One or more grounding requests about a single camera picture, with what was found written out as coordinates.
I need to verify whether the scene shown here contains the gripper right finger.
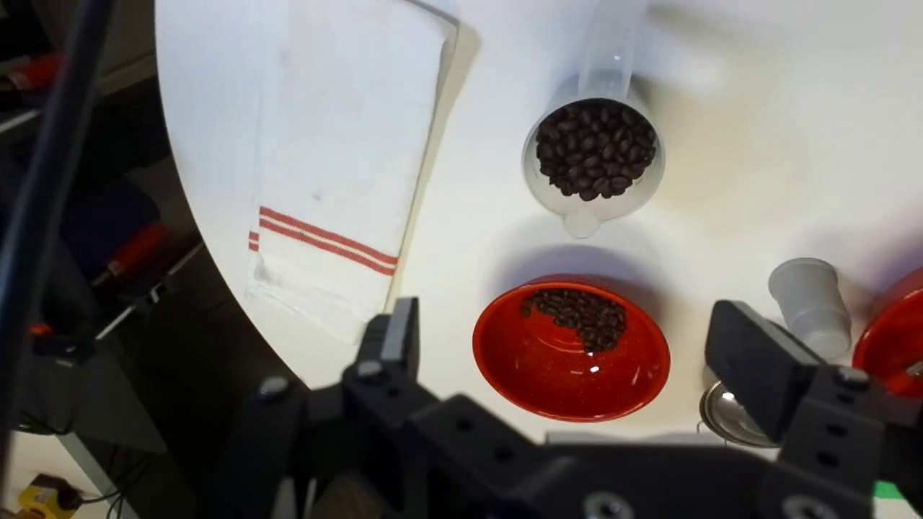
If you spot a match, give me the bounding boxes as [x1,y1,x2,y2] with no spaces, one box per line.
[705,299,923,519]

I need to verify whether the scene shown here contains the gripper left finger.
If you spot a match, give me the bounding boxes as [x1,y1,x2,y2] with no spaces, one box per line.
[216,297,550,519]

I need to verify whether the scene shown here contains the small white plastic cup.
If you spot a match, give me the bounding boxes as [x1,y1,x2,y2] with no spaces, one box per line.
[767,257,853,361]

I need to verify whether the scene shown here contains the red bowl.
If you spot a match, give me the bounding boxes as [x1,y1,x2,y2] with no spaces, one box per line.
[472,273,671,423]
[852,267,923,399]

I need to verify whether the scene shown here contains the clear plastic measuring cup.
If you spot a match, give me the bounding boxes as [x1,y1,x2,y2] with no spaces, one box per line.
[521,0,666,240]

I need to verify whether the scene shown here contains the small metal strainer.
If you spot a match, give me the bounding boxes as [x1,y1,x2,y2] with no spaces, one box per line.
[698,380,781,449]

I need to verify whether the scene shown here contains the heap of coffee beans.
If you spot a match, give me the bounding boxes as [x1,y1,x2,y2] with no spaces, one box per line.
[534,99,658,202]
[521,288,627,354]

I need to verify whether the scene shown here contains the white towel with red stripes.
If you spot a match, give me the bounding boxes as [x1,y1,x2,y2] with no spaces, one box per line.
[245,0,460,345]

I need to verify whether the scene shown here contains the yellow box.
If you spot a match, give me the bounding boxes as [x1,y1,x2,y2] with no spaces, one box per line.
[17,474,81,519]

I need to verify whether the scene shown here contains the black pole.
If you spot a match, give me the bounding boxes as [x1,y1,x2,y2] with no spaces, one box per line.
[0,0,116,462]

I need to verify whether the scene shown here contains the red-handled tool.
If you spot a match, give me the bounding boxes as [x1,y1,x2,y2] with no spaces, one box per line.
[92,222,172,287]

